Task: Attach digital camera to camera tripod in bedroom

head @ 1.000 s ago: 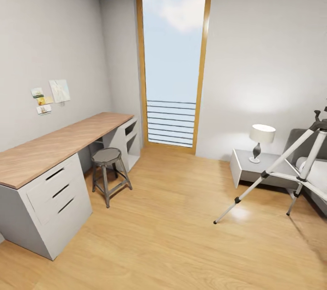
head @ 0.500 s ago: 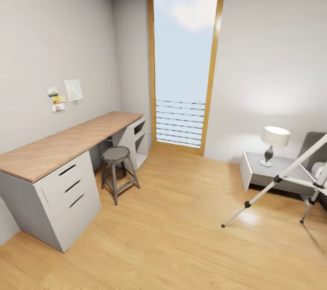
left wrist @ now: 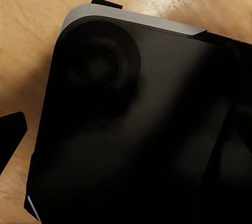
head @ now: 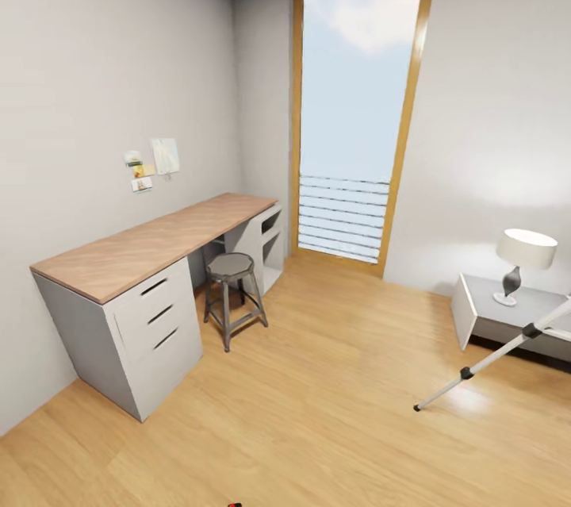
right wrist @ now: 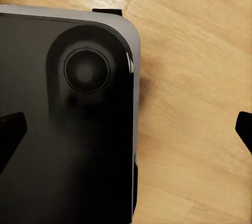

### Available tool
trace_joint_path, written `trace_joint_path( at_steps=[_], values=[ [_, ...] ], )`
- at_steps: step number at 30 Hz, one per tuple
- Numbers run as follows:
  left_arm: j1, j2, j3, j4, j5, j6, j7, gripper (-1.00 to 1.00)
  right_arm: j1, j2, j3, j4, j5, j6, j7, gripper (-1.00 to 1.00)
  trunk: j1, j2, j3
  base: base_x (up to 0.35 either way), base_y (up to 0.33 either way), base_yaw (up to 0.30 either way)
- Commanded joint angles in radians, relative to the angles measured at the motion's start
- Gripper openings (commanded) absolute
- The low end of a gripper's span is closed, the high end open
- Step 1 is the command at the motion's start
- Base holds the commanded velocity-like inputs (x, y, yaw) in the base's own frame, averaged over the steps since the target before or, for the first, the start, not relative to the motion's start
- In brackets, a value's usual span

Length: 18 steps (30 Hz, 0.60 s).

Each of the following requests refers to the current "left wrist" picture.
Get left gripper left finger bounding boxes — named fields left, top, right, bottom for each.
left=0, top=111, right=27, bottom=175

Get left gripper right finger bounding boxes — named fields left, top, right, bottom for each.
left=235, top=111, right=252, bottom=154

